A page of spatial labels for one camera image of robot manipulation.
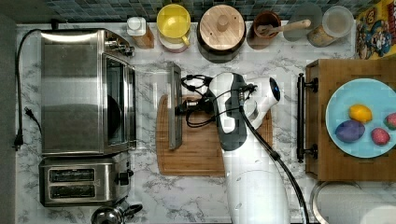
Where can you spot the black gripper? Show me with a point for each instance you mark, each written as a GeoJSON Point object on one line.
{"type": "Point", "coordinates": [191, 103]}

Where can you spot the glass oven door with handle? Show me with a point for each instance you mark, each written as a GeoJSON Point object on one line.
{"type": "Point", "coordinates": [157, 97]}

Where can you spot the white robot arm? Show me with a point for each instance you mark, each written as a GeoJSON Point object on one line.
{"type": "Point", "coordinates": [254, 186]}

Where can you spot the stainless steel toaster oven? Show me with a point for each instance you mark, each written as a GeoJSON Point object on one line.
{"type": "Point", "coordinates": [87, 93]}

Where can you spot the bamboo cutting board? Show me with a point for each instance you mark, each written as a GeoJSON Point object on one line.
{"type": "Point", "coordinates": [199, 153]}

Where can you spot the dark pot with wooden lid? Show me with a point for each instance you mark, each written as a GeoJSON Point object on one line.
{"type": "Point", "coordinates": [220, 33]}

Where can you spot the brown cup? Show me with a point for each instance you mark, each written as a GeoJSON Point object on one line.
{"type": "Point", "coordinates": [259, 35]}

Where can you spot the yellow mug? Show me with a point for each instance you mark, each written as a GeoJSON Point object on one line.
{"type": "Point", "coordinates": [174, 23]}

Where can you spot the wooden spoon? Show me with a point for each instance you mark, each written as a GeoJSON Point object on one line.
{"type": "Point", "coordinates": [285, 28]}

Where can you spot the white cap spice bottle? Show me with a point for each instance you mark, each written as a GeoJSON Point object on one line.
{"type": "Point", "coordinates": [138, 30]}

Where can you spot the grey round lid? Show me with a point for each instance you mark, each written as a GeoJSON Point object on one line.
{"type": "Point", "coordinates": [305, 11]}

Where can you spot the steel kettle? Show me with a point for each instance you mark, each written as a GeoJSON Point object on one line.
{"type": "Point", "coordinates": [117, 213]}

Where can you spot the purple toy fruit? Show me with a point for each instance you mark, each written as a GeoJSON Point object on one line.
{"type": "Point", "coordinates": [349, 131]}

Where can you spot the yellow toy lemon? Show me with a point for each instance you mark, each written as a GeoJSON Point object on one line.
{"type": "Point", "coordinates": [360, 113]}

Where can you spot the glass jar with clear lid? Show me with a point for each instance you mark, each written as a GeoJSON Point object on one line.
{"type": "Point", "coordinates": [336, 22]}

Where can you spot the stainless steel two-slot toaster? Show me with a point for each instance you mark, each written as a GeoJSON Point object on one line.
{"type": "Point", "coordinates": [84, 181]}

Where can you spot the light blue plate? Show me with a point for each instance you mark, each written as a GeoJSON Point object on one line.
{"type": "Point", "coordinates": [379, 98]}

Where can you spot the pink toy fruit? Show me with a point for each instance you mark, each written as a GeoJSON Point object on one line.
{"type": "Point", "coordinates": [380, 137]}

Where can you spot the red toy strawberry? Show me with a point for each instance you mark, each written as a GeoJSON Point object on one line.
{"type": "Point", "coordinates": [390, 121]}

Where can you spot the colourful cereal box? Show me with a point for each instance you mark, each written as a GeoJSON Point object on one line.
{"type": "Point", "coordinates": [376, 32]}

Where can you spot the wooden tray with black handle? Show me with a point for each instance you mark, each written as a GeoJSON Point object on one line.
{"type": "Point", "coordinates": [322, 158]}

